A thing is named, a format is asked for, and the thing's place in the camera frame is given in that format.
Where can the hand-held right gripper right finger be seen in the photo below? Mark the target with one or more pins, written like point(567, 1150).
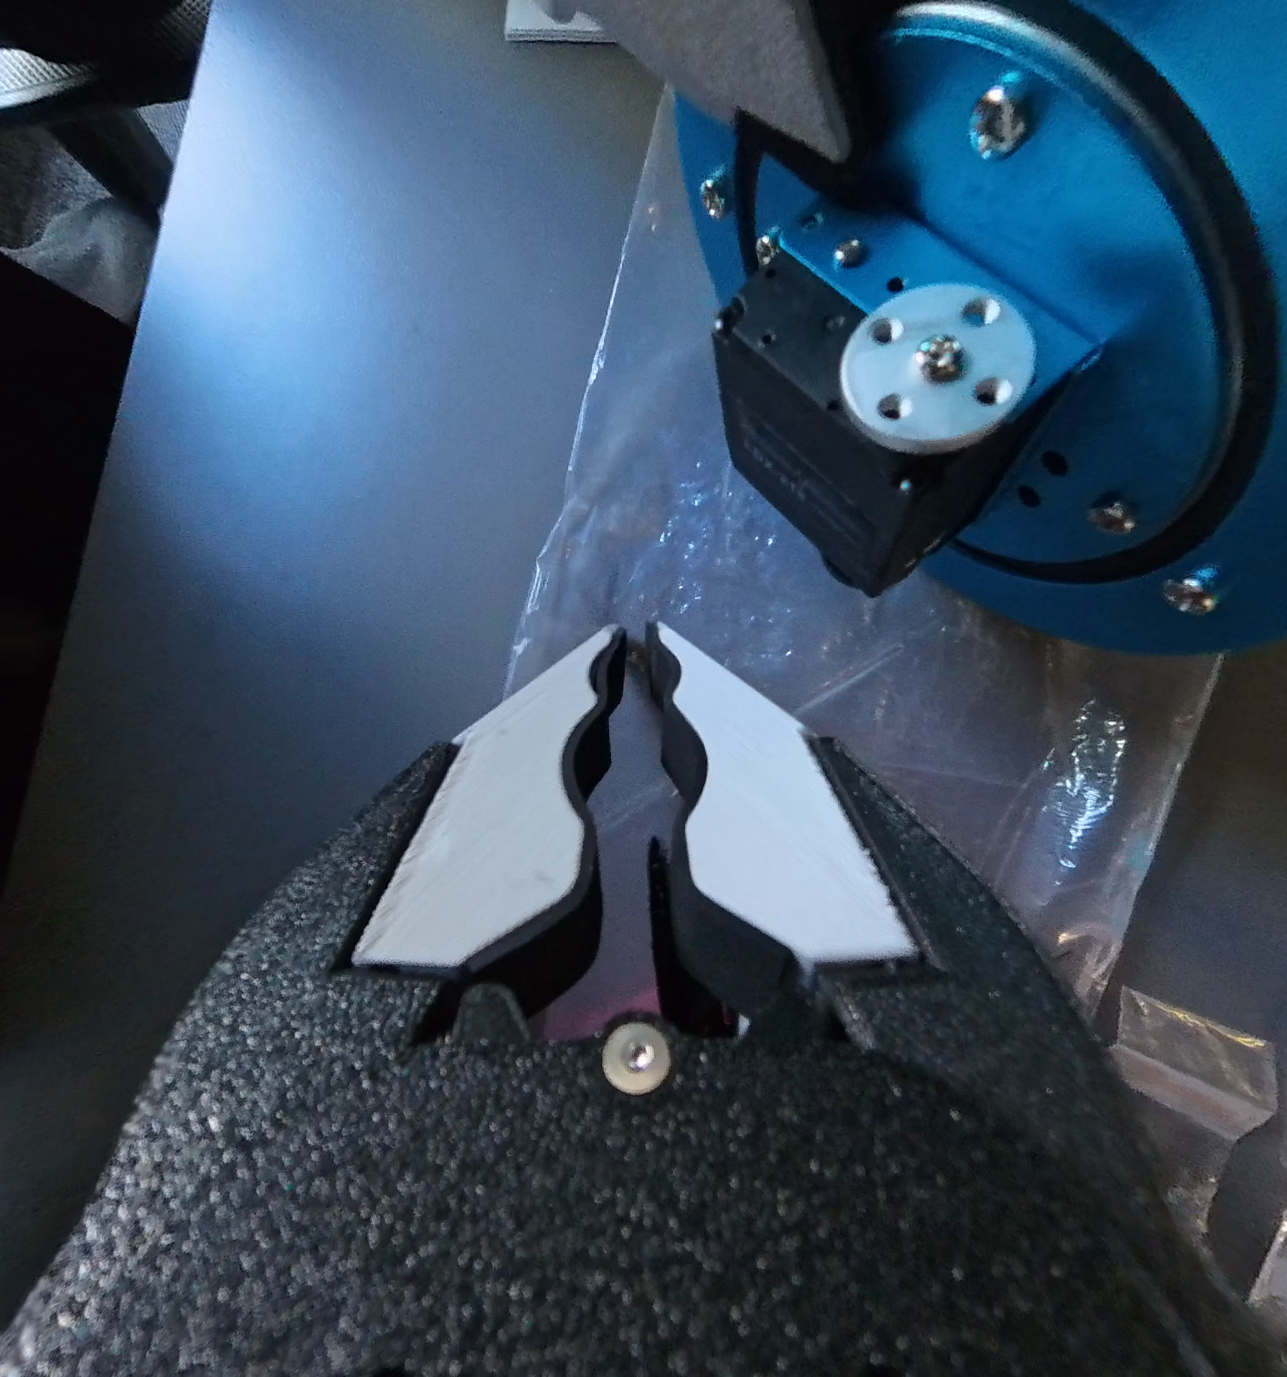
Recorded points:
point(794, 861)

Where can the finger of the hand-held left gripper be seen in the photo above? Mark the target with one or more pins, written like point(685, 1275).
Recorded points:
point(730, 65)

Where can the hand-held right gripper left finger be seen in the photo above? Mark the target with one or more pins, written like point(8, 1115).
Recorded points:
point(482, 861)

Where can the blue robot arm base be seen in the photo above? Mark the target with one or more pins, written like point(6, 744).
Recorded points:
point(1138, 269)

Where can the grey desk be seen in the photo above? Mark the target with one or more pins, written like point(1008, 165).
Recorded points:
point(331, 431)

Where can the white instruction sheet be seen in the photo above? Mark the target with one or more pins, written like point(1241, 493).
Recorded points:
point(542, 20)

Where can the clear plastic bag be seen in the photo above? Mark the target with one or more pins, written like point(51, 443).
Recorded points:
point(709, 560)

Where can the pile of small screw bags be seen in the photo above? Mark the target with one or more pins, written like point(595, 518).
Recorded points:
point(1192, 1065)

